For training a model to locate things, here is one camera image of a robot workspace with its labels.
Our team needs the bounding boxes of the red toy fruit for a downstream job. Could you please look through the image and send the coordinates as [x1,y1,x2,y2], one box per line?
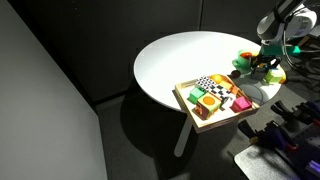
[240,51,254,61]

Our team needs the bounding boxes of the orange toy fruit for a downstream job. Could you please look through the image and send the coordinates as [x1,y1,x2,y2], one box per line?
[209,73,224,84]

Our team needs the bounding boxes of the yellow toy banana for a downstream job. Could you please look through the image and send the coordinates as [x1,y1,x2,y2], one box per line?
[279,68,288,84]

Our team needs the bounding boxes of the purple bar clamp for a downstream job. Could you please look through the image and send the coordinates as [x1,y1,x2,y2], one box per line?
[270,99,320,128]
[238,119,298,153]

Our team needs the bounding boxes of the yellow green block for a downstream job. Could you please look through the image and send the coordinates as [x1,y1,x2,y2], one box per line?
[264,68,284,85]

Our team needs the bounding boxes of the yellow cube with orange circle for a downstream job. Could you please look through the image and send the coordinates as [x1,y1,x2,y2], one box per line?
[194,92,222,120]

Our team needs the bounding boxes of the dark red toy plum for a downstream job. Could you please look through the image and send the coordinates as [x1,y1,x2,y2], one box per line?
[230,69,242,79]

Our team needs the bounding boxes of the magenta block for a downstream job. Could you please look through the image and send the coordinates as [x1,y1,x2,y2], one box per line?
[230,95,253,113]

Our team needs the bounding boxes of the orange block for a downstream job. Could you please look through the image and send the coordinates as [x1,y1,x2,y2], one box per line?
[219,79,239,95]

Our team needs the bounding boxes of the white table leg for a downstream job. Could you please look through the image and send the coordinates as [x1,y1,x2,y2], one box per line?
[173,114,194,158]

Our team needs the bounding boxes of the black white triangle cube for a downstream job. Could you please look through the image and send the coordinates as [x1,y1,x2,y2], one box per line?
[194,76,216,93]

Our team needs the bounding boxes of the black perforated board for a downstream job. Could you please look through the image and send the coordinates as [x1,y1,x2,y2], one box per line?
[289,123,320,172]

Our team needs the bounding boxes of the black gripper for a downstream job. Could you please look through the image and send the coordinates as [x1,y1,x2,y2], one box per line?
[250,54,282,73]

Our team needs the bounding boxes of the grey metal plate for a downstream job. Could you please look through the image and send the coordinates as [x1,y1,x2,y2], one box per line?
[234,145,301,180]

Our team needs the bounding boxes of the grey block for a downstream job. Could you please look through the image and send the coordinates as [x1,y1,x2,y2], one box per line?
[251,68,266,81]

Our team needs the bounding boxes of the wooden box tray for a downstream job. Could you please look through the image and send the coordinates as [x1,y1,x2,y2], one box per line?
[173,73,260,134]

